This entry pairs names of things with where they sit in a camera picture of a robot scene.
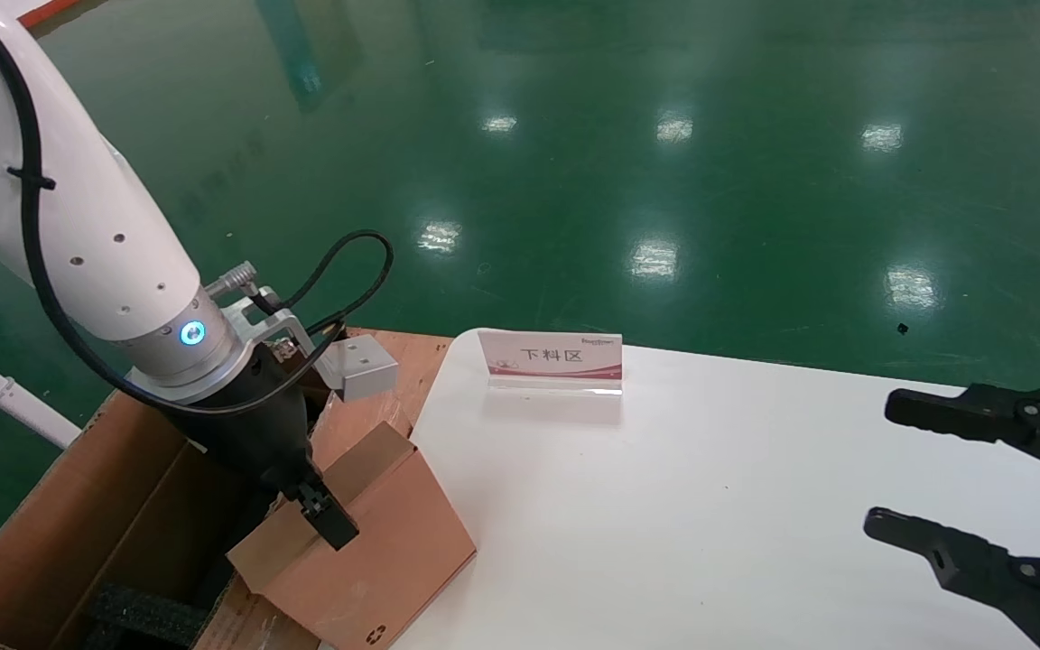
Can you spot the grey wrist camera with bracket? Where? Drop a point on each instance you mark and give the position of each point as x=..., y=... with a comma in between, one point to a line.
x=362, y=370

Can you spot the black foam padding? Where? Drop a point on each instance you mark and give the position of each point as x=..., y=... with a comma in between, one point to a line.
x=145, y=618

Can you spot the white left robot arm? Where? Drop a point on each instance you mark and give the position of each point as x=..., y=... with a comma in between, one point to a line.
x=78, y=208

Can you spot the large cardboard box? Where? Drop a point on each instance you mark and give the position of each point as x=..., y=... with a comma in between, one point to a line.
x=60, y=542

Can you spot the small cardboard box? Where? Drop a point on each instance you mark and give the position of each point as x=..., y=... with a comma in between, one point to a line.
x=394, y=560

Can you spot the white board with red edge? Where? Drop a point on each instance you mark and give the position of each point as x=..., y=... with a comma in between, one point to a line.
x=46, y=11

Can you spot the wooden board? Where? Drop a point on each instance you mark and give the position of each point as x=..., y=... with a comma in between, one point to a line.
x=421, y=361

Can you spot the acrylic sign with red print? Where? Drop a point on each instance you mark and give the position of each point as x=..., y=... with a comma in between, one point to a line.
x=556, y=357

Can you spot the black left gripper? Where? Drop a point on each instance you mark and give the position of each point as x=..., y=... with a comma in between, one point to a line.
x=258, y=424

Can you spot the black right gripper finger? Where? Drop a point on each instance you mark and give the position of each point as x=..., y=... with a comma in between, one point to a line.
x=953, y=551
x=944, y=411

